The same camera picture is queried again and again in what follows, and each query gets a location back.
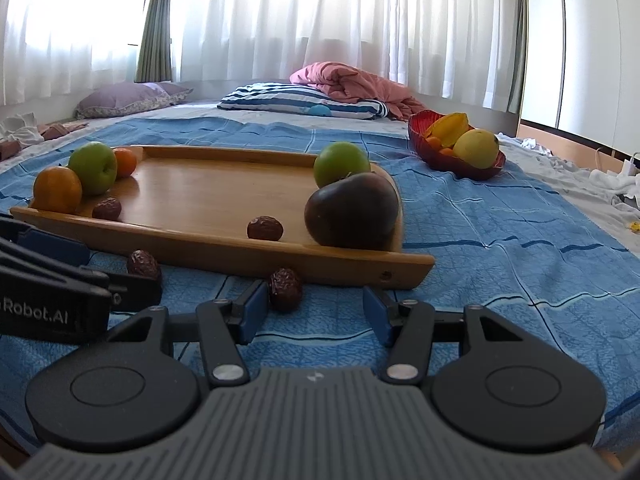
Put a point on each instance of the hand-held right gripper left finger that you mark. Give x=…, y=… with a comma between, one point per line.
x=254, y=310

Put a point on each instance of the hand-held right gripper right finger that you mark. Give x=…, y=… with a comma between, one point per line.
x=379, y=315

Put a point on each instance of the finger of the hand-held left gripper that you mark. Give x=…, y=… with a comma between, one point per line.
x=55, y=247
x=135, y=292

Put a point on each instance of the red date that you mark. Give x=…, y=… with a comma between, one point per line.
x=142, y=264
x=107, y=209
x=265, y=228
x=286, y=289

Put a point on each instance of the green apple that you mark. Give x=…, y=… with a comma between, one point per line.
x=92, y=167
x=340, y=162

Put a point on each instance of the tangerine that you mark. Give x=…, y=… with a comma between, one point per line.
x=126, y=162

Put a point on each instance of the round orange fruit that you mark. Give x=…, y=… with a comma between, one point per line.
x=57, y=190

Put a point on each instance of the dark brown round fruit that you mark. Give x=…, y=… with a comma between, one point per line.
x=352, y=210

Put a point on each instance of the brown cloth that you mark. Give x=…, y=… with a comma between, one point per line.
x=62, y=130

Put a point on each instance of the white cloth pile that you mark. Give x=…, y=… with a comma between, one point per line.
x=20, y=130

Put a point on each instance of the blue checked blanket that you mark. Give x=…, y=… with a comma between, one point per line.
x=500, y=260

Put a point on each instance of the red glass bowl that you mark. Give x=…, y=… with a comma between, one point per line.
x=450, y=165

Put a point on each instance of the purple pillow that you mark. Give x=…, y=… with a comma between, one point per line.
x=130, y=97

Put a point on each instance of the small orange kumquat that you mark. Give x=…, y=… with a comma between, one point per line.
x=433, y=142
x=446, y=152

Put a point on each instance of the yellow pear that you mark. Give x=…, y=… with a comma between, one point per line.
x=477, y=149

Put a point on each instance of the yellow starfruit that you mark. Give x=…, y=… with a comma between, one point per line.
x=447, y=127

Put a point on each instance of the light blue round object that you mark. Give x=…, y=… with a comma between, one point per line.
x=319, y=109

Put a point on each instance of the blue white striped pillow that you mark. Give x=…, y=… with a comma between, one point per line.
x=280, y=97

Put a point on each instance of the pink quilt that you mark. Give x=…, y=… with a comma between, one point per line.
x=350, y=82

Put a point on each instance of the green curtain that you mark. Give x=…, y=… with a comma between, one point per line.
x=155, y=25

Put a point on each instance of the white crumpled cloth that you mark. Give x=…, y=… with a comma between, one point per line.
x=612, y=180

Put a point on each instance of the white sheer curtain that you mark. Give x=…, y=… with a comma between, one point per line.
x=300, y=10

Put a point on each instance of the white wardrobe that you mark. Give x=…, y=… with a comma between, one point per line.
x=590, y=35

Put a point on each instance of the wooden bed frame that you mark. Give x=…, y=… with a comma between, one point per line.
x=550, y=142

